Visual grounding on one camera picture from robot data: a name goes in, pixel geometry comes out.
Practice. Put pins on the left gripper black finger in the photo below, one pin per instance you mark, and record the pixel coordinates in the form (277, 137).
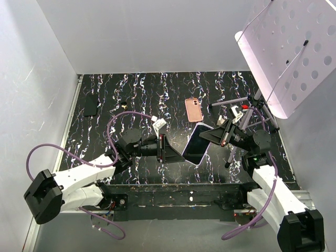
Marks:
(174, 142)
(172, 155)

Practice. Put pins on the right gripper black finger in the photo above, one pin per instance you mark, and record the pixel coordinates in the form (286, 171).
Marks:
(218, 131)
(214, 138)

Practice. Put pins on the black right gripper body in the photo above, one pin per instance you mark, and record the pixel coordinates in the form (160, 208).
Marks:
(230, 134)

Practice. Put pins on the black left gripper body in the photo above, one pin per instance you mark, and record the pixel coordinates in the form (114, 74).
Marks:
(160, 148)

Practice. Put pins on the phone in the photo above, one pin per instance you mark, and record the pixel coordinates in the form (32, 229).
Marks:
(196, 146)

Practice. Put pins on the pink phone case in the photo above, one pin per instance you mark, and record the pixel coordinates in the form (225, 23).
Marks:
(193, 110)

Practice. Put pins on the black smartphone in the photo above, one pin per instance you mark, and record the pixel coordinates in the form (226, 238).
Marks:
(91, 105)

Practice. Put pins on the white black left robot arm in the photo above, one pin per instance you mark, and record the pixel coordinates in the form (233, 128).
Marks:
(52, 193)

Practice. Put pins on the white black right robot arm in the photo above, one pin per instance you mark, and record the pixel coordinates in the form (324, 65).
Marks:
(297, 227)

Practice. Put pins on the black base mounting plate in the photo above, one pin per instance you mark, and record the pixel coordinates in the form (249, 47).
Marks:
(223, 202)

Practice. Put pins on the white tripod music stand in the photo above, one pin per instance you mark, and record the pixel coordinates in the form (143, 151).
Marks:
(289, 47)

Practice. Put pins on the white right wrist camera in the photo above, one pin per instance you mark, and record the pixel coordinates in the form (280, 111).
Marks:
(238, 112)

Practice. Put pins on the aluminium frame rail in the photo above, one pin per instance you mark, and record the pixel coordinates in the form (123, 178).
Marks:
(33, 230)

